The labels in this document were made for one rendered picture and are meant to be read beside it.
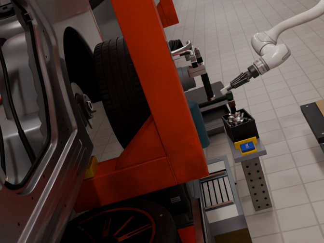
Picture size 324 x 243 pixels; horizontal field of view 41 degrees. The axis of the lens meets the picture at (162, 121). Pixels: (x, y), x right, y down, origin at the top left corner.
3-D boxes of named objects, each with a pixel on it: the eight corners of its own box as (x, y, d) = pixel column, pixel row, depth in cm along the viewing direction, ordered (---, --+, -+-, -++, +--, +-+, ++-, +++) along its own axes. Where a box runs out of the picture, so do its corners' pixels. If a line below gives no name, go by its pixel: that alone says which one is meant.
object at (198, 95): (240, 132, 353) (230, 94, 341) (198, 145, 356) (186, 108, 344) (230, 114, 393) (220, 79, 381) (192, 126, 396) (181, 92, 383)
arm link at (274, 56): (272, 74, 247) (262, 63, 257) (296, 59, 245) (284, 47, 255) (265, 61, 240) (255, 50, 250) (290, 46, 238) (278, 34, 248)
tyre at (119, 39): (82, 53, 207) (128, 174, 224) (128, 37, 204) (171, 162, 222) (104, 38, 270) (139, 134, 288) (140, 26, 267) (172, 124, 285)
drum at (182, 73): (161, 94, 253) (153, 72, 248) (196, 83, 251) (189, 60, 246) (161, 102, 240) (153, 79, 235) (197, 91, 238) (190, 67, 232)
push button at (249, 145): (240, 148, 232) (239, 144, 232) (253, 144, 232) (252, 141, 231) (242, 154, 226) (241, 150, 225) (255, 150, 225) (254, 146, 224)
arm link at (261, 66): (263, 59, 242) (254, 65, 243) (271, 72, 245) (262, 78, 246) (258, 55, 250) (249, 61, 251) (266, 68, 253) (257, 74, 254)
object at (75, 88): (87, 105, 277) (64, 72, 252) (98, 102, 276) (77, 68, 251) (89, 145, 257) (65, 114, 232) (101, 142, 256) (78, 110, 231)
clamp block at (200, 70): (189, 75, 227) (186, 66, 225) (206, 70, 225) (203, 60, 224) (189, 78, 222) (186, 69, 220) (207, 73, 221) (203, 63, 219)
